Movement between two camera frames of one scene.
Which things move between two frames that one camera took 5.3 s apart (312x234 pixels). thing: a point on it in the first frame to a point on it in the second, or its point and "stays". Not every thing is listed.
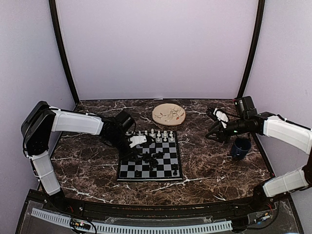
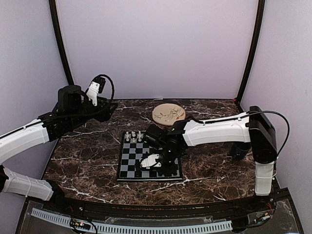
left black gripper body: x=123 y=155 to x=102 y=114
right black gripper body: x=222 y=133 to x=171 y=169
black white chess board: x=160 y=160 stays
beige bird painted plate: x=168 y=114 stays
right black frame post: x=256 y=37 stays
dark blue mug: x=241 y=147 stays
